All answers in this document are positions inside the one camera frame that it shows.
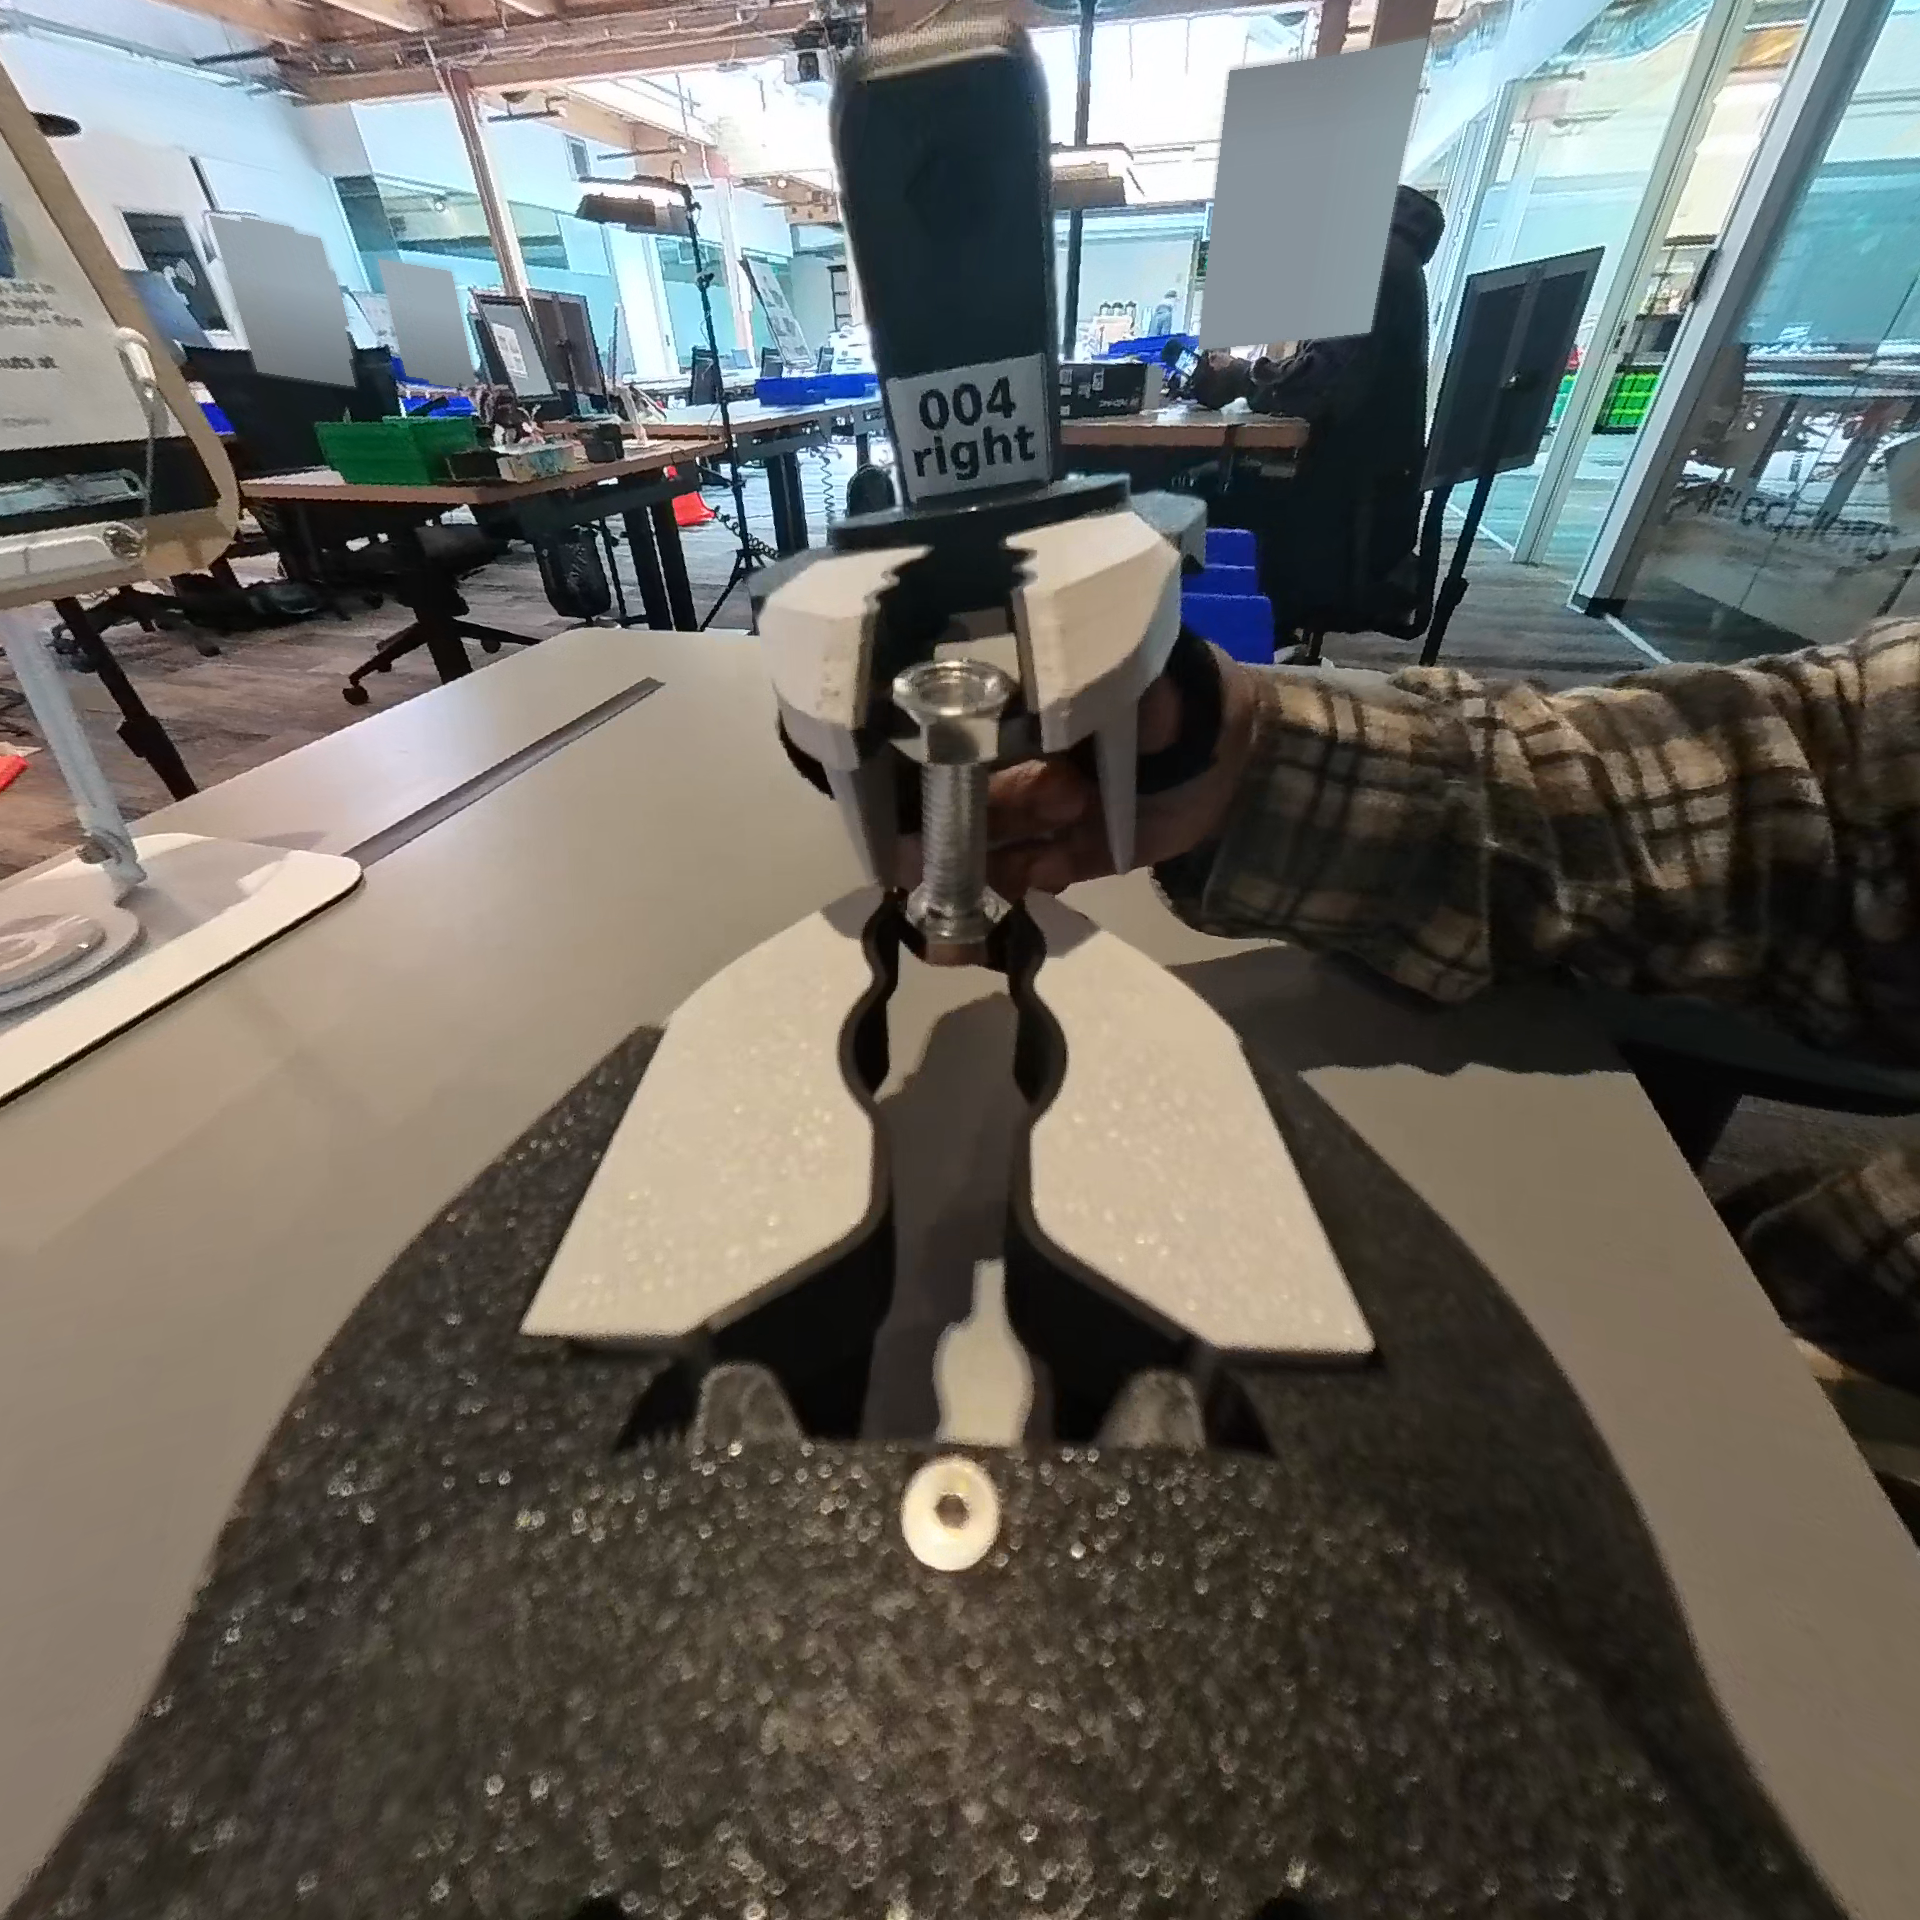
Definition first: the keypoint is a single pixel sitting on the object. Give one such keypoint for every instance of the blue plastic bin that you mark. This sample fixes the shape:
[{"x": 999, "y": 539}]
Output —
[{"x": 810, "y": 388}]

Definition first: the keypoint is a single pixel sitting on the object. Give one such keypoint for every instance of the black round-top pole lamp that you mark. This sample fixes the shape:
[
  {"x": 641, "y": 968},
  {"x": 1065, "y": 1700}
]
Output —
[{"x": 1084, "y": 172}]

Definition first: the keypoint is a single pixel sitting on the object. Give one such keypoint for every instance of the wooden desk with black legs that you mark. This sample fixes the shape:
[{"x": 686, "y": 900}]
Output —
[{"x": 451, "y": 481}]

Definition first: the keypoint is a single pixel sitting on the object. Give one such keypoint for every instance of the person's right hand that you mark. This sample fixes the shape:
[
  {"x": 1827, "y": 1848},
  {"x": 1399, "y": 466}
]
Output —
[{"x": 1201, "y": 780}]

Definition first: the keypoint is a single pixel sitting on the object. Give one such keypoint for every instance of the white document stand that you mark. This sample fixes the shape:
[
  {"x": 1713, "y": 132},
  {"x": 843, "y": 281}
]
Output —
[{"x": 224, "y": 900}]

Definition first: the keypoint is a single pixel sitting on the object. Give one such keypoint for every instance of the monitor showing white page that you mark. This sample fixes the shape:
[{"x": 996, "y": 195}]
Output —
[{"x": 511, "y": 353}]

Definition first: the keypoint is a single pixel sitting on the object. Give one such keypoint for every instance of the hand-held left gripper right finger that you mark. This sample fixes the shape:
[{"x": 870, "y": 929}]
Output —
[{"x": 1201, "y": 1170}]

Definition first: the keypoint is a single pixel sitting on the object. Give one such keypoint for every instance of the black cardboard box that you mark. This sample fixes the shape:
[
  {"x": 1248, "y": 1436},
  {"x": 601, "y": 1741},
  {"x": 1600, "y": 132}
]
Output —
[{"x": 1108, "y": 388}]

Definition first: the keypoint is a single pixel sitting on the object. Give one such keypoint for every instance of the silver hex bolt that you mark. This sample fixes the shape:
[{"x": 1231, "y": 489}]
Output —
[{"x": 954, "y": 825}]

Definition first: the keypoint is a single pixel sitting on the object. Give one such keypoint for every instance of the black backpack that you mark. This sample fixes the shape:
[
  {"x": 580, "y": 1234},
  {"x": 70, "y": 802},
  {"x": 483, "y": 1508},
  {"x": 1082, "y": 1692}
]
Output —
[{"x": 866, "y": 491}]

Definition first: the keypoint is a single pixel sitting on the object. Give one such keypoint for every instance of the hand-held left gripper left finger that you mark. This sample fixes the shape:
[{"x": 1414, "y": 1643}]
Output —
[{"x": 704, "y": 1170}]

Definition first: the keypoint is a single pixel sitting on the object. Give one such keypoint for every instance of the black tripod light stand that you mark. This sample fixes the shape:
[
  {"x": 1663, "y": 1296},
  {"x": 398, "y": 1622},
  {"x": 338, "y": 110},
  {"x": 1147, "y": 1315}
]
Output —
[{"x": 623, "y": 202}]

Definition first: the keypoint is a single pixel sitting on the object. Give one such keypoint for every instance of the black computer monitor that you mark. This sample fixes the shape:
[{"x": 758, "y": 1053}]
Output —
[{"x": 579, "y": 353}]

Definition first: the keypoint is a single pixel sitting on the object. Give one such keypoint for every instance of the blue parts bin with divider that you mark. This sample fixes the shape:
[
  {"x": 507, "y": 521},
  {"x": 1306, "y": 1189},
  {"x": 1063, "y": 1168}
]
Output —
[{"x": 1231, "y": 598}]

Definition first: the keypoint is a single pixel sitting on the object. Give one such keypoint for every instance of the person's right forearm plaid sleeve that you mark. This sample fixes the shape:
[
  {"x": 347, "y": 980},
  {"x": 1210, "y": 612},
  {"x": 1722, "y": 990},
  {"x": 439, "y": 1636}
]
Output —
[{"x": 1500, "y": 810}]

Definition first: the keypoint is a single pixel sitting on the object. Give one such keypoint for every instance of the green plastic bins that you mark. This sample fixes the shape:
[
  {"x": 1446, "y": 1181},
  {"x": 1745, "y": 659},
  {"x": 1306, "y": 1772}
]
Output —
[{"x": 388, "y": 450}]

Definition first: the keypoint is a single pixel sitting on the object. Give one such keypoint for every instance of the green lit screen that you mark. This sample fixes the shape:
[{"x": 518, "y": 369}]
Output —
[{"x": 1627, "y": 404}]

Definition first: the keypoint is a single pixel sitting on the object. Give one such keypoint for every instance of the printed instruction sheet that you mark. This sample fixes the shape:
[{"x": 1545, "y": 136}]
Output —
[{"x": 43, "y": 299}]

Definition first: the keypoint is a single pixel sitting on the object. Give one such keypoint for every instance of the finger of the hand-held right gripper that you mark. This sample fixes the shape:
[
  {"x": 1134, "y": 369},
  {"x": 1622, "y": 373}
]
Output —
[
  {"x": 1096, "y": 628},
  {"x": 818, "y": 644}
]

